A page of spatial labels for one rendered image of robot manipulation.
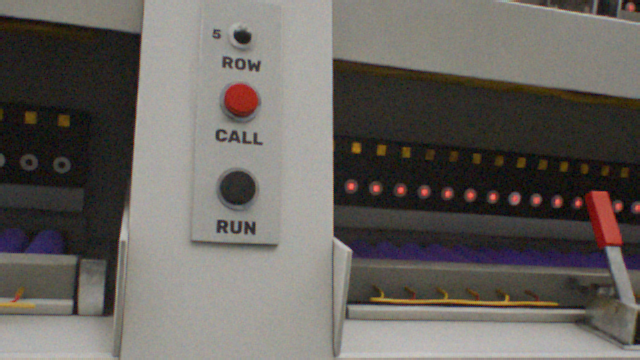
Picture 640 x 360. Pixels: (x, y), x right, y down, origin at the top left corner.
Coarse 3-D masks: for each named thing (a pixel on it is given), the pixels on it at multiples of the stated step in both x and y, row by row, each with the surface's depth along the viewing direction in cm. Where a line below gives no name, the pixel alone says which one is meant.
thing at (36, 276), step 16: (0, 256) 31; (16, 256) 31; (32, 256) 31; (48, 256) 32; (64, 256) 32; (0, 272) 30; (16, 272) 30; (32, 272) 30; (48, 272) 31; (64, 272) 31; (0, 288) 30; (16, 288) 30; (32, 288) 30; (48, 288) 31; (64, 288) 31; (0, 304) 29; (16, 304) 29; (32, 304) 29
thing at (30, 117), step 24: (0, 120) 42; (24, 120) 42; (48, 120) 42; (72, 120) 43; (0, 144) 42; (24, 144) 42; (48, 144) 43; (72, 144) 43; (0, 168) 42; (48, 168) 43; (72, 168) 43
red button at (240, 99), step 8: (232, 88) 30; (240, 88) 30; (248, 88) 30; (224, 96) 30; (232, 96) 30; (240, 96) 30; (248, 96) 30; (256, 96) 30; (232, 104) 30; (240, 104) 30; (248, 104) 30; (256, 104) 30; (232, 112) 30; (240, 112) 30; (248, 112) 30
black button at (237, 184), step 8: (224, 176) 29; (232, 176) 29; (240, 176) 29; (248, 176) 29; (224, 184) 29; (232, 184) 29; (240, 184) 29; (248, 184) 29; (224, 192) 29; (232, 192) 29; (240, 192) 29; (248, 192) 29; (232, 200) 29; (240, 200) 29; (248, 200) 29
